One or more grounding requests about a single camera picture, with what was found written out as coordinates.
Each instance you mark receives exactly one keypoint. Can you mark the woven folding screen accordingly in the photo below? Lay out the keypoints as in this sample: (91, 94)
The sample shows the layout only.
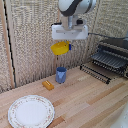
(30, 43)

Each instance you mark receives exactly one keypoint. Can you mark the white rounded object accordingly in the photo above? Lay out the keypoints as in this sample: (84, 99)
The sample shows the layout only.
(120, 118)

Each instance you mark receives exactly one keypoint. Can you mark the black dish rack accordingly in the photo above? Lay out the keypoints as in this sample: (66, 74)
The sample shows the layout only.
(108, 60)

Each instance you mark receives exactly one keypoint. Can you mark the yellow bowl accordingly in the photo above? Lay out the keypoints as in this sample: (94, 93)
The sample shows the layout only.
(60, 48)

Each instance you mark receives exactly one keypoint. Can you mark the white floral rim plate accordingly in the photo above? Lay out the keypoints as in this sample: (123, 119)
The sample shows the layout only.
(31, 111)

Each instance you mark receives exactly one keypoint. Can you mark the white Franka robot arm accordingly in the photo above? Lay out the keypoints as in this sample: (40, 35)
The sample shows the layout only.
(76, 8)

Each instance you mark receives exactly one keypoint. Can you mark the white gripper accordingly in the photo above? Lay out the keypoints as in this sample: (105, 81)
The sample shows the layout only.
(70, 32)

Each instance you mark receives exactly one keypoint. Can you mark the blue cup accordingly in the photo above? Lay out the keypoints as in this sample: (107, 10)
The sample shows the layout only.
(61, 74)

